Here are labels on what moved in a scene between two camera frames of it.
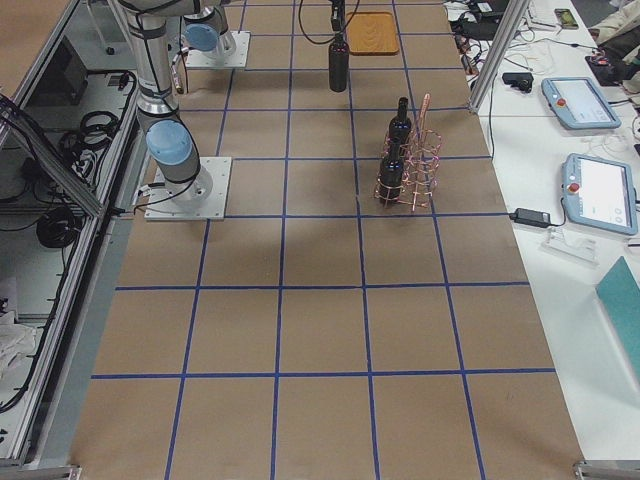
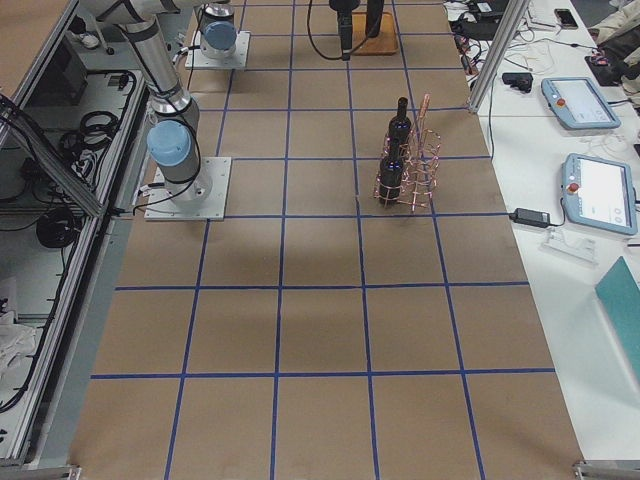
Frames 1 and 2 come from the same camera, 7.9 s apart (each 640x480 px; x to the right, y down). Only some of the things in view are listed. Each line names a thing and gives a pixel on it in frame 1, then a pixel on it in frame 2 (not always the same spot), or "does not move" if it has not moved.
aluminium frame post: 515,12 does not move
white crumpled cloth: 17,343 does not move
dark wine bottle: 339,64 to 373,17
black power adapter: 528,216 does not move
